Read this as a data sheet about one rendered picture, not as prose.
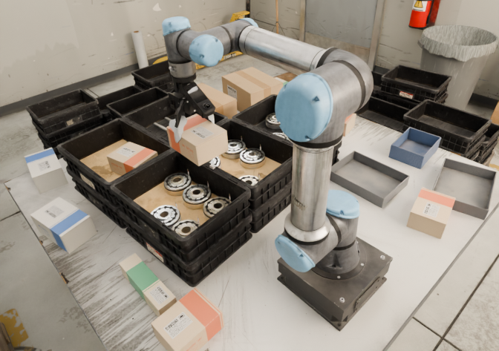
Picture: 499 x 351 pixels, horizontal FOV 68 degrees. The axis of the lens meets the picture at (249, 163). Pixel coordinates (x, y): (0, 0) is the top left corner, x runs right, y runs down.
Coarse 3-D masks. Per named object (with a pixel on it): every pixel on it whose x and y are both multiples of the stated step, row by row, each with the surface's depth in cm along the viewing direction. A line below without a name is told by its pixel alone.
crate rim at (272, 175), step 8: (232, 120) 160; (248, 128) 155; (272, 136) 148; (288, 144) 144; (288, 160) 135; (216, 168) 133; (280, 168) 131; (232, 176) 129; (272, 176) 128; (248, 184) 125; (256, 184) 125; (264, 184) 127; (256, 192) 125
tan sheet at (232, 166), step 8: (224, 160) 154; (232, 160) 153; (272, 160) 152; (224, 168) 149; (232, 168) 149; (240, 168) 149; (248, 168) 148; (256, 168) 148; (264, 168) 148; (272, 168) 148; (240, 176) 145; (256, 176) 144; (264, 176) 144
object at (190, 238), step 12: (168, 156) 141; (144, 168) 135; (120, 180) 129; (228, 180) 127; (120, 192) 124; (132, 204) 119; (240, 204) 120; (144, 216) 116; (216, 216) 113; (168, 228) 110; (204, 228) 110; (180, 240) 106; (192, 240) 108
